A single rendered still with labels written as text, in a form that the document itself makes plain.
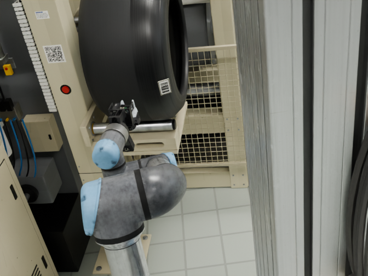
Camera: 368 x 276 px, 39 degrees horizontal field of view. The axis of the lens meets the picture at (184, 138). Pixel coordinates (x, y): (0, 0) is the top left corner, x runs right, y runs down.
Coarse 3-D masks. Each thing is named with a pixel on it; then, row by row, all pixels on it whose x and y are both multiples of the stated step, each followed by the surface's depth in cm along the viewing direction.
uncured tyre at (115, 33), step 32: (96, 0) 176; (128, 0) 174; (160, 0) 176; (96, 32) 174; (128, 32) 172; (160, 32) 174; (96, 64) 176; (128, 64) 175; (160, 64) 176; (96, 96) 185; (128, 96) 182; (160, 96) 182
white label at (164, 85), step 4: (164, 80) 178; (168, 80) 179; (160, 84) 179; (164, 84) 179; (168, 84) 180; (160, 88) 180; (164, 88) 180; (168, 88) 181; (160, 92) 181; (164, 92) 181; (168, 92) 182
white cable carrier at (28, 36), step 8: (16, 0) 194; (16, 8) 191; (16, 16) 193; (24, 16) 193; (24, 24) 195; (24, 32) 197; (32, 40) 198; (32, 48) 200; (32, 56) 203; (40, 64) 208; (40, 72) 207; (40, 80) 209; (48, 88) 215; (48, 96) 213; (48, 104) 215
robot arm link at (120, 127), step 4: (112, 124) 155; (116, 124) 155; (120, 124) 156; (108, 128) 153; (112, 128) 153; (116, 128) 153; (120, 128) 154; (124, 128) 155; (120, 132) 157; (124, 132) 154; (124, 136) 153; (128, 136) 157
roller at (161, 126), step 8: (152, 120) 206; (160, 120) 206; (168, 120) 205; (96, 128) 209; (104, 128) 209; (136, 128) 207; (144, 128) 206; (152, 128) 206; (160, 128) 205; (168, 128) 205
